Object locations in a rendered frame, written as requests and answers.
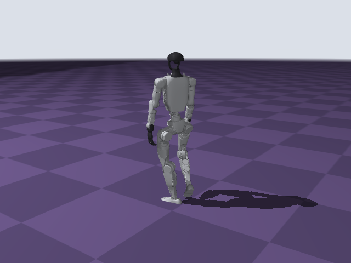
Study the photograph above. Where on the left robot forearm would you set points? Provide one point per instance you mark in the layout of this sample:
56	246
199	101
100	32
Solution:
151	115

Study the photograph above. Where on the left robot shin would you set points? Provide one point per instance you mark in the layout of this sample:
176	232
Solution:
170	179

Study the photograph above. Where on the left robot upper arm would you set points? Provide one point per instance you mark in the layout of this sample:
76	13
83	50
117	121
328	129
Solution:
159	83

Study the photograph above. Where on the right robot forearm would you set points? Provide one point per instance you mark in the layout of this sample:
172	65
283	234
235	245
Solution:
188	112

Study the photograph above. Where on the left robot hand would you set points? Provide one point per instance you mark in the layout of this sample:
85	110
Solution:
150	136

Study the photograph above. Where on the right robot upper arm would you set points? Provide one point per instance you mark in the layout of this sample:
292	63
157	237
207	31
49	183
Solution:
192	84

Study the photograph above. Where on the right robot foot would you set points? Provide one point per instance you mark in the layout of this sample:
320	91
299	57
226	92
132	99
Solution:
189	191

